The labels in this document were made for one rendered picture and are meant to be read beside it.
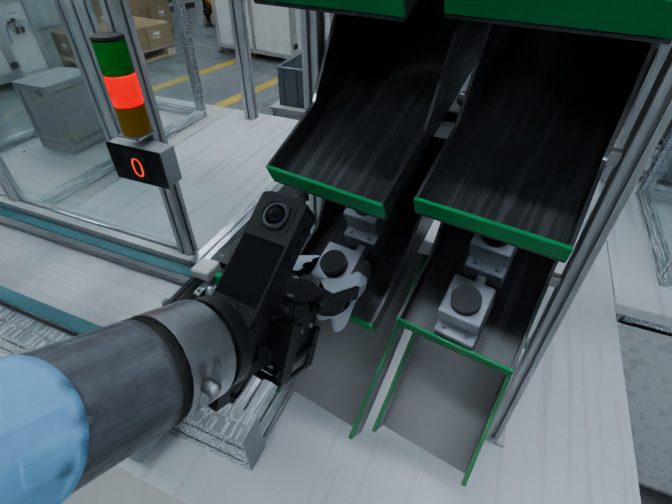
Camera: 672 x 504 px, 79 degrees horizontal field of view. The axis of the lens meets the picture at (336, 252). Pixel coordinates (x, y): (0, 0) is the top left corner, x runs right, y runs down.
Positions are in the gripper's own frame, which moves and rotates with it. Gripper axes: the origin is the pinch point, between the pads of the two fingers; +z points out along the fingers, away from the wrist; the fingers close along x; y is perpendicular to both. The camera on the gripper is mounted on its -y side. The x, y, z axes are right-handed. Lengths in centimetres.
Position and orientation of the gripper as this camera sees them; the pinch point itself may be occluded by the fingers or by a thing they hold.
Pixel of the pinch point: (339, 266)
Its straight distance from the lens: 46.7
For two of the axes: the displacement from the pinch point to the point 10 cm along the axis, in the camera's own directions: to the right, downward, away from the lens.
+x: 8.5, 3.3, -4.1
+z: 4.8, -1.7, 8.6
